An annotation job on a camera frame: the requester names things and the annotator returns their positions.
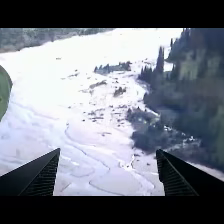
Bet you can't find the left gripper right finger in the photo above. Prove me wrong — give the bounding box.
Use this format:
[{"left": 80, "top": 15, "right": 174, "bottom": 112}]
[{"left": 155, "top": 148, "right": 224, "bottom": 197}]

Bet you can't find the dark green garment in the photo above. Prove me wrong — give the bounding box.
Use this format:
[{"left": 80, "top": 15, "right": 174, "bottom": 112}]
[{"left": 0, "top": 64, "right": 14, "bottom": 122}]

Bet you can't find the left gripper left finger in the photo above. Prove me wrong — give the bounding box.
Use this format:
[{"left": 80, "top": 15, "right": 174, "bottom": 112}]
[{"left": 0, "top": 148, "right": 61, "bottom": 197}]

